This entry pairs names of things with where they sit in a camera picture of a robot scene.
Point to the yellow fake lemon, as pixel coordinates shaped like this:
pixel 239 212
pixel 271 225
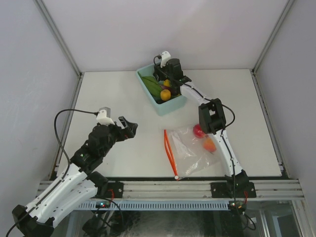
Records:
pixel 165 95

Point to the purple fake eggplant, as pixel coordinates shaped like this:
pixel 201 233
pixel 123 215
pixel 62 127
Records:
pixel 174 92

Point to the orange fake fruit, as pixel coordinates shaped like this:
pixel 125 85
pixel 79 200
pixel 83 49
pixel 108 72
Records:
pixel 209 145

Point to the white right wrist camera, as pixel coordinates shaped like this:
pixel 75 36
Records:
pixel 165 57

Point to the green fake leafy vegetable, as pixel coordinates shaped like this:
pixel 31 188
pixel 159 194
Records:
pixel 151 84

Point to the clear zip top bag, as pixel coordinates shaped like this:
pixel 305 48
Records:
pixel 186 153

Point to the light blue plastic bin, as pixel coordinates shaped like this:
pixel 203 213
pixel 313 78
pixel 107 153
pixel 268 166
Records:
pixel 162 108

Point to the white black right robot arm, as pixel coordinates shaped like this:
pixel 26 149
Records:
pixel 211 118

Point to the red fake apple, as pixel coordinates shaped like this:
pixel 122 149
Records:
pixel 197 131

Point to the small dark fake food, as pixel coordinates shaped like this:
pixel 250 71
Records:
pixel 160 101

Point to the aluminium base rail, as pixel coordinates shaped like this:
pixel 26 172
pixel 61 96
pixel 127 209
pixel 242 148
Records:
pixel 202 190

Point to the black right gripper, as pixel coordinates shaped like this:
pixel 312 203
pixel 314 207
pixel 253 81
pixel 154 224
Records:
pixel 158 72

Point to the slotted grey cable duct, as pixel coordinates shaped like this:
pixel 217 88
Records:
pixel 159 205

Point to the yellow fake banana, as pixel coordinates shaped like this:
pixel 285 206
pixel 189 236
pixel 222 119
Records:
pixel 166 83

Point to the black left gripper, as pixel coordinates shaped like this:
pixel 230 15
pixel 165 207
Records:
pixel 128 132

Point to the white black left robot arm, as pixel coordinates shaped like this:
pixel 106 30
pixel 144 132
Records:
pixel 78 182

